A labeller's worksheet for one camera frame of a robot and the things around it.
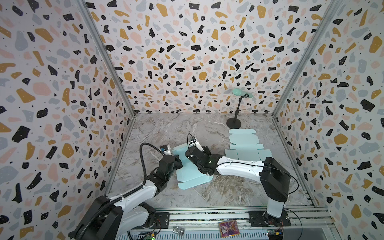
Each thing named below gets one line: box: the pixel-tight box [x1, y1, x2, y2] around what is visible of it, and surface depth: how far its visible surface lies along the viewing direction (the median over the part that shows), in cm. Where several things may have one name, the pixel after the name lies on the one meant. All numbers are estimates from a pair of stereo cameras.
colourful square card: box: [218, 220, 240, 238], surface depth 72 cm
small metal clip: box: [172, 225, 185, 236], surface depth 71 cm
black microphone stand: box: [226, 93, 249, 130], surface depth 118 cm
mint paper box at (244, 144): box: [225, 129, 273, 162], surface depth 106 cm
